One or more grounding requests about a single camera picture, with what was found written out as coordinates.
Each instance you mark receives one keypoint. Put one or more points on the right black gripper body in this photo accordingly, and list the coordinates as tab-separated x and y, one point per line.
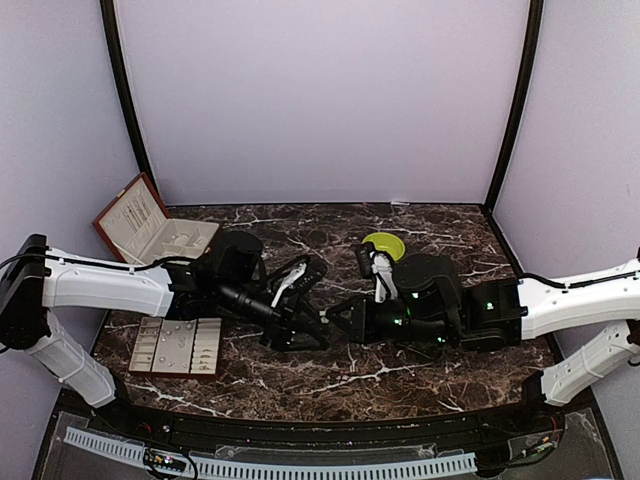
428	331

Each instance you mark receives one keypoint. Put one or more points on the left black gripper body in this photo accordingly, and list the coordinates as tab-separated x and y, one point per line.
278	323

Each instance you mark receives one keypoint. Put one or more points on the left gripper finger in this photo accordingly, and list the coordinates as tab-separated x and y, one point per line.
303	341
318	316

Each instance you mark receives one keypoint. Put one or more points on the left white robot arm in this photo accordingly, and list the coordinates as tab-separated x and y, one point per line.
40	279

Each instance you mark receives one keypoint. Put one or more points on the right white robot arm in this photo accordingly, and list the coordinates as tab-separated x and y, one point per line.
609	297

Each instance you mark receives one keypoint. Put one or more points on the beige jewelry tray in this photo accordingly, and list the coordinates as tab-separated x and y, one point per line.
172	348

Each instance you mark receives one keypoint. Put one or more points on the brown wooden jewelry box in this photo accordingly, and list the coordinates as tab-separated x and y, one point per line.
138	228

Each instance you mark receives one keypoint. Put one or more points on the green plastic bowl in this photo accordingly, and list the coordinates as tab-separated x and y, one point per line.
387	242

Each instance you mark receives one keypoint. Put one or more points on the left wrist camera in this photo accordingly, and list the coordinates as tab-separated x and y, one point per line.
298	276

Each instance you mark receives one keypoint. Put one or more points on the white slotted cable duct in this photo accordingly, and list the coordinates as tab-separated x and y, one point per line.
256	463

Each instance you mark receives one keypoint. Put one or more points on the black front rail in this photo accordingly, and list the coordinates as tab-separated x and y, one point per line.
202	413

